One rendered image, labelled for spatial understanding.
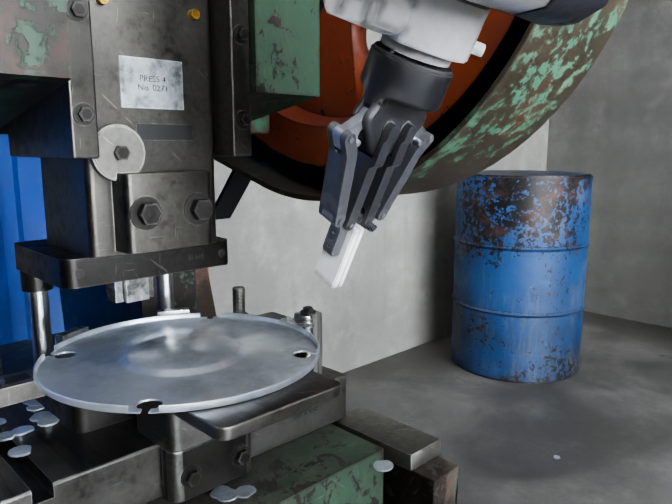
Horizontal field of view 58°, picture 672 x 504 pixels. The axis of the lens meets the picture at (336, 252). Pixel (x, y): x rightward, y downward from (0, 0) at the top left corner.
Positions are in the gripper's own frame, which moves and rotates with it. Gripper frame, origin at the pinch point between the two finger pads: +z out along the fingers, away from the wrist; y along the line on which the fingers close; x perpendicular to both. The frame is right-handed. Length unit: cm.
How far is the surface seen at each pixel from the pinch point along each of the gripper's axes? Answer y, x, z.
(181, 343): -9.1, 8.8, 16.5
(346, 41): 27.2, 32.8, -12.7
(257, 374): -8.2, -2.3, 11.7
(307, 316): 6.5, 5.7, 14.3
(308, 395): -8.0, -8.6, 8.8
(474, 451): 124, 10, 105
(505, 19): 22.5, 6.3, -24.3
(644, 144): 323, 68, 22
